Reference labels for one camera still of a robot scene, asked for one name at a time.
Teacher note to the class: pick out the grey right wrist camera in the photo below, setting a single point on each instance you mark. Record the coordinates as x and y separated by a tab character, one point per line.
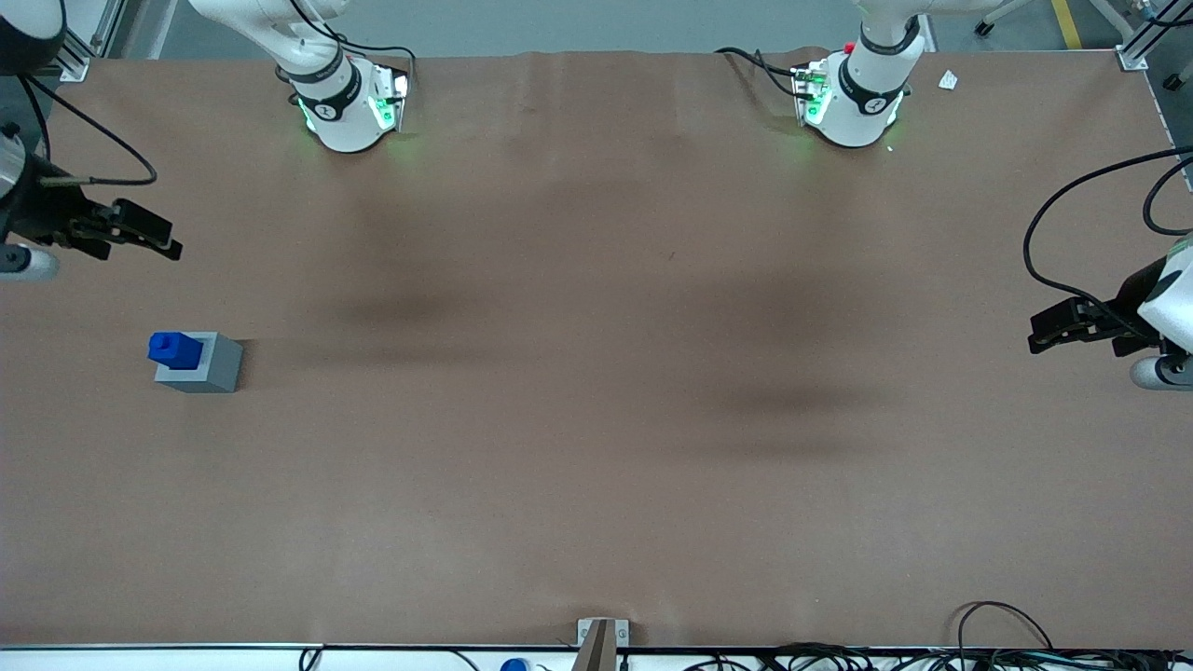
28	264

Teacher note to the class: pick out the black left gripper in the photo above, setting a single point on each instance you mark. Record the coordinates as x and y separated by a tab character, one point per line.
1121	319

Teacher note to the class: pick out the brown table cover sheet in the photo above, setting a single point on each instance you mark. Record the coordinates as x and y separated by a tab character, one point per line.
596	419

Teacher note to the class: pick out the gray metal bracket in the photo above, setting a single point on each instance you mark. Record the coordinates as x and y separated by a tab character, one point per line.
623	632

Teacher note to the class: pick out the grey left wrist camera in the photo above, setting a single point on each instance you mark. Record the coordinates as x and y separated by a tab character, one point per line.
1160	373

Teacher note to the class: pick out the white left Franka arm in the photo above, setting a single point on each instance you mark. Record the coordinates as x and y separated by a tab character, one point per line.
862	102

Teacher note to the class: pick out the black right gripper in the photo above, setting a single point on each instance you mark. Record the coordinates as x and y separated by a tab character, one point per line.
37	216

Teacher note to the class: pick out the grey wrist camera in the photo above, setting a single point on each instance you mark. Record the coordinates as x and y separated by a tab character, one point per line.
28	264
1160	373

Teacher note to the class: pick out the aluminium frame post with bracket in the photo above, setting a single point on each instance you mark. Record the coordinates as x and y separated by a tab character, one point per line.
79	61
1131	51

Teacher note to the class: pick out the gray block base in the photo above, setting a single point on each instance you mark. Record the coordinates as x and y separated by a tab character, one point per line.
219	368

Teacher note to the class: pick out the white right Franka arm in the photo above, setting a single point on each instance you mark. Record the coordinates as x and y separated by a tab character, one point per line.
345	112

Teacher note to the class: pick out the white stand leg with caster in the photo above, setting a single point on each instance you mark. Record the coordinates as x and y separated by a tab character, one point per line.
1002	11

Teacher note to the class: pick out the blue plastic part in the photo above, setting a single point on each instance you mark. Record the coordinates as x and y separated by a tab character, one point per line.
175	349

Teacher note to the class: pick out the black round foot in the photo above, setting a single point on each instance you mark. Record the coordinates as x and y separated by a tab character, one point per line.
1174	82

